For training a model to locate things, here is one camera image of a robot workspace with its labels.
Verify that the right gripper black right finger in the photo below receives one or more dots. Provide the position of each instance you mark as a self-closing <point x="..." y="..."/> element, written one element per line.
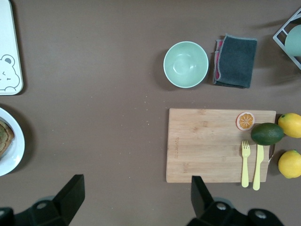
<point x="211" y="212"/>

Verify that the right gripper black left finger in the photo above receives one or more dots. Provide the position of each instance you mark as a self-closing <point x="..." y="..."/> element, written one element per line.
<point x="63" y="204"/>

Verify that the white round plate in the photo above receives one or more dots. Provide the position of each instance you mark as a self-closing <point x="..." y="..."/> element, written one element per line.
<point x="18" y="146"/>

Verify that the plain brown bread slice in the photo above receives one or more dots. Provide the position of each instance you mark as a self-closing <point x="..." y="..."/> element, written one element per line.
<point x="5" y="137"/>

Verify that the yellow plastic fork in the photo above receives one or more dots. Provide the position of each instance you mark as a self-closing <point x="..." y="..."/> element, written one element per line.
<point x="245" y="164"/>

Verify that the yellow plastic knife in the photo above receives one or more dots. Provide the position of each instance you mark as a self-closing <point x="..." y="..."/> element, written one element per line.
<point x="258" y="169"/>

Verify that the wooden cutting board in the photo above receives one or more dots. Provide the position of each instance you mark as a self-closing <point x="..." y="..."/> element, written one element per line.
<point x="207" y="146"/>

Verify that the yellow lemon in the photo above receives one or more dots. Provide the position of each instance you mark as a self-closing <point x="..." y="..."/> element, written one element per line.
<point x="291" y="124"/>
<point x="291" y="164"/>

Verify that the dark green avocado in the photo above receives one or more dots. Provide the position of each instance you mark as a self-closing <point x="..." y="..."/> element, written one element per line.
<point x="266" y="134"/>

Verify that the orange slice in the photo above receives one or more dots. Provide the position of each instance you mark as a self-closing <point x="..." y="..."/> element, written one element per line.
<point x="245" y="121"/>

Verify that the pale green bowl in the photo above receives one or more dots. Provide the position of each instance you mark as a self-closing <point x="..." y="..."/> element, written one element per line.
<point x="185" y="64"/>

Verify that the grey pink folded cloth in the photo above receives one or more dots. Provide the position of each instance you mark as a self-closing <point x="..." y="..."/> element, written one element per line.
<point x="237" y="61"/>

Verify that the cream bear print tray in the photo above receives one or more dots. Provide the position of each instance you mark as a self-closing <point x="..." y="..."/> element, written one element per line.
<point x="9" y="35"/>

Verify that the pale green cup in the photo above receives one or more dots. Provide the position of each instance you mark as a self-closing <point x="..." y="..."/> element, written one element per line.
<point x="294" y="42"/>

